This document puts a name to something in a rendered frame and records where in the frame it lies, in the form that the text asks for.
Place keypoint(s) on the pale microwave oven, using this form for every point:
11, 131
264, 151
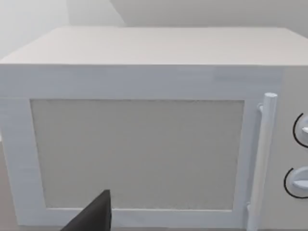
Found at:
154, 48

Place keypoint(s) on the white microwave knob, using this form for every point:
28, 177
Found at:
298, 183
302, 130

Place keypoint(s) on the white microwave door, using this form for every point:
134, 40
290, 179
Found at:
134, 154

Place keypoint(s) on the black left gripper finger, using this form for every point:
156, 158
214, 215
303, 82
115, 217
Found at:
96, 214

